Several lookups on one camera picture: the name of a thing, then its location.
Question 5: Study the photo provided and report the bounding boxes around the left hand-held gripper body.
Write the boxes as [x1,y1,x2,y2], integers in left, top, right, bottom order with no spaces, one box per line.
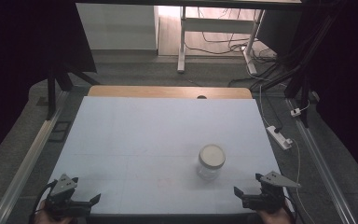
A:
[45,173,91,218]

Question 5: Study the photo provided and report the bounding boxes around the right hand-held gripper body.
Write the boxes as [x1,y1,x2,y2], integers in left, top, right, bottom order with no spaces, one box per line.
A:
[241,171,301,215]

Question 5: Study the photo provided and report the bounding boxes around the clear glass jar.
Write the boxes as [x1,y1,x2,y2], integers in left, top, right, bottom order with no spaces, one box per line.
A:
[197,155,226,182]

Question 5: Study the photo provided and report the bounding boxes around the cream round jar lid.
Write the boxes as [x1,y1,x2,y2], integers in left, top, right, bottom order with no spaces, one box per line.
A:
[198,144,227,170]

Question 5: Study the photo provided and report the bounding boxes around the person's right hand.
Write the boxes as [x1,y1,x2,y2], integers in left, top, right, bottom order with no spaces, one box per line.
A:
[256,206,295,224]

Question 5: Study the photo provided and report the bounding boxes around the person's left hand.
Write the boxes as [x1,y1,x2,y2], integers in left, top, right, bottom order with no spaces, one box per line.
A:
[33,201,76,224]

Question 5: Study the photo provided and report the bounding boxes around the white power strip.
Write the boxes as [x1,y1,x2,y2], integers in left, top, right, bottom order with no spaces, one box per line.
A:
[266,125,294,151]

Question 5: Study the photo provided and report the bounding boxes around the white table cover sheet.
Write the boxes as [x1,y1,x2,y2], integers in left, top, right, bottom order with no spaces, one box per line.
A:
[47,95,289,217]

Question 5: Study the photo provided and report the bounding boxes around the black metal stand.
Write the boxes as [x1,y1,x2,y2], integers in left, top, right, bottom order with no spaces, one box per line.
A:
[45,60,101,121]
[250,8,343,129]

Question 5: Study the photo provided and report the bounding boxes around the wooden table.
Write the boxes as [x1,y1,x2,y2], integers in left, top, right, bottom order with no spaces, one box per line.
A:
[87,85,254,100]

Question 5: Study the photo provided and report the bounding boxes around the black curtain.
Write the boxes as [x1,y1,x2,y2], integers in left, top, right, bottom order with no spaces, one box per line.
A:
[287,0,358,181]
[0,0,98,169]

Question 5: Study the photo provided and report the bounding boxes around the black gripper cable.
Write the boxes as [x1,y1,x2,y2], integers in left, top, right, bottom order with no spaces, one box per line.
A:
[28,179,59,224]

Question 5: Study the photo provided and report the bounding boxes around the white cable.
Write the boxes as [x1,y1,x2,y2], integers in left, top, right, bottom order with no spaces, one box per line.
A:
[258,83,317,224]

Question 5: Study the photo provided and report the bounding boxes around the aluminium floor rail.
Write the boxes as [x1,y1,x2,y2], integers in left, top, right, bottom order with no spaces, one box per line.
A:
[284,96,358,224]
[0,90,71,224]

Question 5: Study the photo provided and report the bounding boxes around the black floor cables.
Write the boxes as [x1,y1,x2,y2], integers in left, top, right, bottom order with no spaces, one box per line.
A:
[185,7,288,89]

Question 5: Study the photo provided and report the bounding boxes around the white desk frame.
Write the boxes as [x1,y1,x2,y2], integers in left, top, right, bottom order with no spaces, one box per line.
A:
[176,6,266,76]

